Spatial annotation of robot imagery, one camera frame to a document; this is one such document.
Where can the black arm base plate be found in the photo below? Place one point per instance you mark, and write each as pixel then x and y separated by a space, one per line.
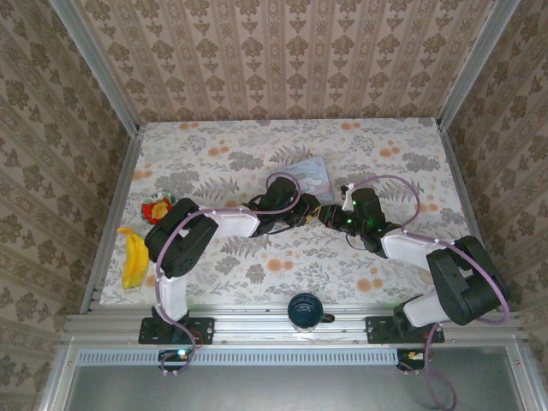
pixel 379 329
pixel 201 329

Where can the aluminium side rail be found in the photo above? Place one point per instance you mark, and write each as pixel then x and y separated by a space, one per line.
pixel 112 222

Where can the aluminium front rail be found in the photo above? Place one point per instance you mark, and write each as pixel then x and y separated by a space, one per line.
pixel 257 325

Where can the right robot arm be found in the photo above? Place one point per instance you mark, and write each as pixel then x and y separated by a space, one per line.
pixel 454 278

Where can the yellow banana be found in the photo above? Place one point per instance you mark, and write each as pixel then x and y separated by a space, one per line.
pixel 129 265
pixel 141 261

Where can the floral tablecloth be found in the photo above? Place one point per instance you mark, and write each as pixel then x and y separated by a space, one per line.
pixel 299 274

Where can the grey metal sheet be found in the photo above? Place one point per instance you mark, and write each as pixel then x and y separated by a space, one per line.
pixel 278 389

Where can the aluminium frame post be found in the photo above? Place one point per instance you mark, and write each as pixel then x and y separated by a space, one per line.
pixel 97 64
pixel 472 64

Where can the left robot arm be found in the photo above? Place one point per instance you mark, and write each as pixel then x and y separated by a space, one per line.
pixel 180 252

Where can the red and yellow toy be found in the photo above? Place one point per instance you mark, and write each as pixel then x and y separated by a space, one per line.
pixel 169 198

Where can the dark blue mug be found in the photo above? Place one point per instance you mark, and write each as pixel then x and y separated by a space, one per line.
pixel 306 310

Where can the small black control board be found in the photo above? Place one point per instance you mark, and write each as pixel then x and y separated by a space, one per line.
pixel 171 356
pixel 409 357

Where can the red item in bowl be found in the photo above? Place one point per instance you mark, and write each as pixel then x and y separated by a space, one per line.
pixel 147 212

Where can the pale blue cartoon card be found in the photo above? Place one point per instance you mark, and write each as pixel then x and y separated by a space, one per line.
pixel 314 175

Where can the yellow item in bowl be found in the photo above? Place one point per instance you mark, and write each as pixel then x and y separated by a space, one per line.
pixel 160 210

